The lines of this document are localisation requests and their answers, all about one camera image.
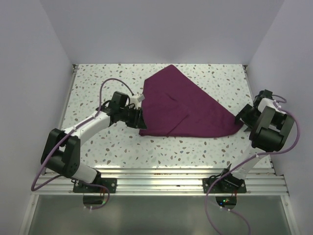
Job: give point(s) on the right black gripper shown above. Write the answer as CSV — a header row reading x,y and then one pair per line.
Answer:
x,y
242,114

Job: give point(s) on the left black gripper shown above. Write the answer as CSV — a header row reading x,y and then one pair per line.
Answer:
x,y
138,121

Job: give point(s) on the purple cloth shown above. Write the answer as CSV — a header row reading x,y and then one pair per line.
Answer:
x,y
174,106

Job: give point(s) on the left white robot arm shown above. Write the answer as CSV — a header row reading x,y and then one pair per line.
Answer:
x,y
62,150

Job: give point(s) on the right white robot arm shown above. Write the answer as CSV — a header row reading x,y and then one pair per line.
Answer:
x,y
267,137

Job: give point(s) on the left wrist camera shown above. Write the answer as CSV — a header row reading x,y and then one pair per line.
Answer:
x,y
121,100

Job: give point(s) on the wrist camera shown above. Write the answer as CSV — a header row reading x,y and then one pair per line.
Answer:
x,y
121,100
263,94

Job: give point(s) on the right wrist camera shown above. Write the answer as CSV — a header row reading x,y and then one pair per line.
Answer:
x,y
263,94

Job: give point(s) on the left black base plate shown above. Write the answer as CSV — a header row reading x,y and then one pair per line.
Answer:
x,y
99,185

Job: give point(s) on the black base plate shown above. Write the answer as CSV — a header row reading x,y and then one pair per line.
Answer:
x,y
99,185
225,185

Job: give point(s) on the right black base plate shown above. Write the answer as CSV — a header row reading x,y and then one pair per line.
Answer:
x,y
225,185

